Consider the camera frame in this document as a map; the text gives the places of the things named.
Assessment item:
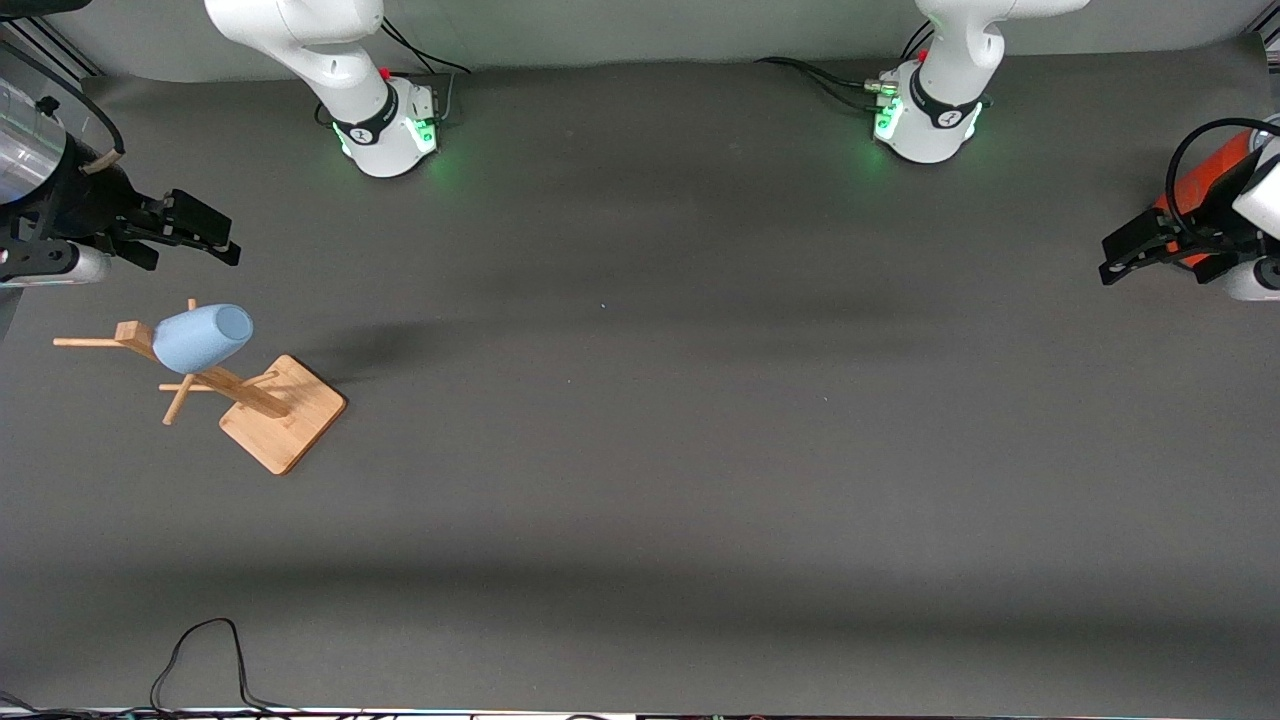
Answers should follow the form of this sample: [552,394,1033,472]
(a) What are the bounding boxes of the black left arm base cables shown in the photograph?
[754,20,933,113]

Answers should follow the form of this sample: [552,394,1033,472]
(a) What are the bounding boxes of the black arm base cables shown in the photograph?
[754,20,933,113]
[380,14,473,127]

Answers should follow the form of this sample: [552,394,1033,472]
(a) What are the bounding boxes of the black looped floor cable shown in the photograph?
[149,618,301,716]

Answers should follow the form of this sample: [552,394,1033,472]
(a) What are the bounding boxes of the wooden cup rack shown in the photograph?
[53,298,348,476]

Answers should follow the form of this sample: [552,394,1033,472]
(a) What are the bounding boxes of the orange gripper mount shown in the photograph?
[1154,130,1257,269]

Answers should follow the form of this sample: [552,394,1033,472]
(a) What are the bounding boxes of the dark grey table mat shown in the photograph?
[0,35,1280,717]

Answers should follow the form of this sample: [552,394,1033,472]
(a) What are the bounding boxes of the black right arm base cables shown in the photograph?
[380,14,473,127]

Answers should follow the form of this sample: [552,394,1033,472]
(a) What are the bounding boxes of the light blue cup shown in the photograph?
[152,304,255,376]

